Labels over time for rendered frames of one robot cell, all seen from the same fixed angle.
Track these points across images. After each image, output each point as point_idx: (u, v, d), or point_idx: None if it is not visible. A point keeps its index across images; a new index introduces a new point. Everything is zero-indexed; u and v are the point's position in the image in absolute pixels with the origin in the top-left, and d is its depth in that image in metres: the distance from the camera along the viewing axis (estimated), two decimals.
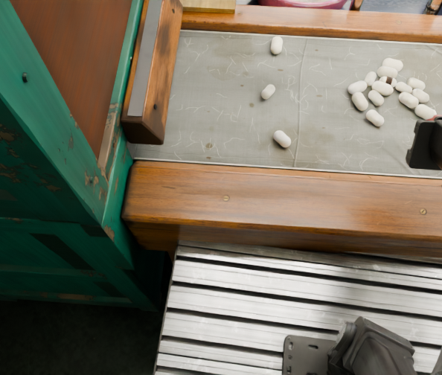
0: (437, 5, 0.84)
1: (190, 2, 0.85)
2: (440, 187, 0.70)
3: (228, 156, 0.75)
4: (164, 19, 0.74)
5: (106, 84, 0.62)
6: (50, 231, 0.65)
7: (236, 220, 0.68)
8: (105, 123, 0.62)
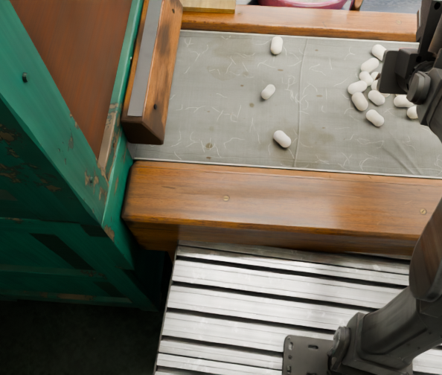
0: None
1: (190, 2, 0.85)
2: (440, 187, 0.70)
3: (228, 156, 0.75)
4: (164, 19, 0.74)
5: (106, 84, 0.62)
6: (50, 231, 0.65)
7: (236, 220, 0.68)
8: (105, 123, 0.62)
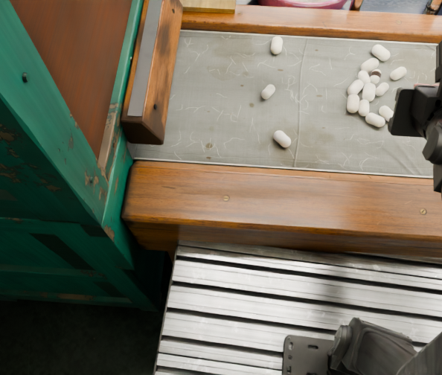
0: (437, 5, 0.84)
1: (190, 2, 0.85)
2: None
3: (228, 156, 0.75)
4: (164, 19, 0.74)
5: (106, 84, 0.62)
6: (50, 231, 0.65)
7: (236, 220, 0.68)
8: (105, 123, 0.62)
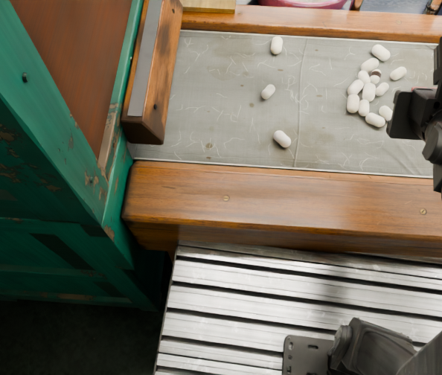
0: (437, 5, 0.84)
1: (190, 2, 0.85)
2: None
3: (228, 156, 0.75)
4: (164, 19, 0.74)
5: (106, 84, 0.62)
6: (50, 231, 0.65)
7: (236, 220, 0.68)
8: (105, 123, 0.62)
